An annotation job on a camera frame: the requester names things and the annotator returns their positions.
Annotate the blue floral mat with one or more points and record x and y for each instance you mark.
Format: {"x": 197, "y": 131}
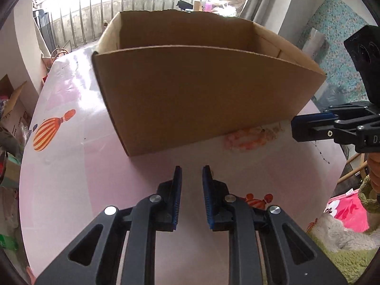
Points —
{"x": 335, "y": 26}

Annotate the large brown cardboard box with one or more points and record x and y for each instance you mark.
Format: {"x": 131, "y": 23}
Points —
{"x": 193, "y": 95}

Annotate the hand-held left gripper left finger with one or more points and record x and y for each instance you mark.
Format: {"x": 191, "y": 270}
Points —
{"x": 178, "y": 202}

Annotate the balcony railing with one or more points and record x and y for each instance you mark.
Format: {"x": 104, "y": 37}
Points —
{"x": 133, "y": 3}

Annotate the open carton with clutter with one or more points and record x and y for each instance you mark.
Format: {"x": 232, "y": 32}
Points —
{"x": 14, "y": 115}

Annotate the white fluffy rug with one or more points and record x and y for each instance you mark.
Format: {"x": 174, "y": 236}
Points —
{"x": 332, "y": 234}

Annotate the black object on cabinet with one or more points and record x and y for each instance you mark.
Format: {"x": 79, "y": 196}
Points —
{"x": 184, "y": 3}

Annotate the grey curtain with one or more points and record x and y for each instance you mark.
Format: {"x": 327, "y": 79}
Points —
{"x": 267, "y": 3}

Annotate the green shaggy rug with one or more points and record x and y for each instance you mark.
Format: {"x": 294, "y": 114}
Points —
{"x": 353, "y": 265}

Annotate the wooden chair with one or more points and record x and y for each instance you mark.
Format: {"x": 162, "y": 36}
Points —
{"x": 351, "y": 170}

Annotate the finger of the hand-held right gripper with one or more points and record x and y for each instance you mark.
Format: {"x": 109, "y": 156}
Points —
{"x": 305, "y": 133}
{"x": 308, "y": 119}

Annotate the pink bottle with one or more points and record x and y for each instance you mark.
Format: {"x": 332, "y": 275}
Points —
{"x": 208, "y": 6}

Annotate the black metal frame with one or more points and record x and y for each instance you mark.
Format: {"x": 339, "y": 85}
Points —
{"x": 44, "y": 29}

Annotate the pink floral bag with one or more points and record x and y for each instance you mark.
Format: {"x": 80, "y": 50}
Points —
{"x": 346, "y": 213}

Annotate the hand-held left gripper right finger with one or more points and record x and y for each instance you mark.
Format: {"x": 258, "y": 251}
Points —
{"x": 207, "y": 202}

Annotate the green plastic bottle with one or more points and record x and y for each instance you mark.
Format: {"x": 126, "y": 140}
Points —
{"x": 7, "y": 240}

